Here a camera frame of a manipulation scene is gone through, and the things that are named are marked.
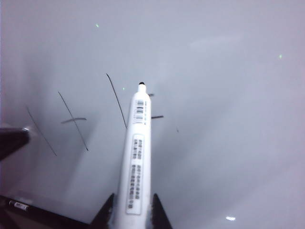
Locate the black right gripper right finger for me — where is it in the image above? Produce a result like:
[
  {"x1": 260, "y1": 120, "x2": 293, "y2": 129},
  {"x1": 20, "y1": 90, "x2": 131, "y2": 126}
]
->
[{"x1": 150, "y1": 193, "x2": 174, "y2": 229}]

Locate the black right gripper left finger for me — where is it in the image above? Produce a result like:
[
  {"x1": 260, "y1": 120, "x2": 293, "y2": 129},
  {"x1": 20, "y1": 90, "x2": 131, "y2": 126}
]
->
[{"x1": 89, "y1": 193, "x2": 116, "y2": 229}]

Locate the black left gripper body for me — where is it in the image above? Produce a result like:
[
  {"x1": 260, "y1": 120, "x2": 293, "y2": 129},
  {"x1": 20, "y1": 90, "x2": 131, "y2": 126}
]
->
[{"x1": 0, "y1": 127, "x2": 31, "y2": 163}]

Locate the black whiteboard pen tray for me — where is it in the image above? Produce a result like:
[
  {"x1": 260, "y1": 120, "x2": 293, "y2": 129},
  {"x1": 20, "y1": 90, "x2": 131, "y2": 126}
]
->
[{"x1": 0, "y1": 194, "x2": 96, "y2": 229}]

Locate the dark marker with white label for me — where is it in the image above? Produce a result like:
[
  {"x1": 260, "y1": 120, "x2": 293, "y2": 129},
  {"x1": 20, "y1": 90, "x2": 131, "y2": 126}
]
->
[{"x1": 9, "y1": 199, "x2": 31, "y2": 212}]

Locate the white glossy whiteboard panel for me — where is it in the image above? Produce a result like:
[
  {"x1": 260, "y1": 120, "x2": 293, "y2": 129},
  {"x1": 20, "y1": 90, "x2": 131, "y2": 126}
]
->
[{"x1": 0, "y1": 0, "x2": 305, "y2": 229}]

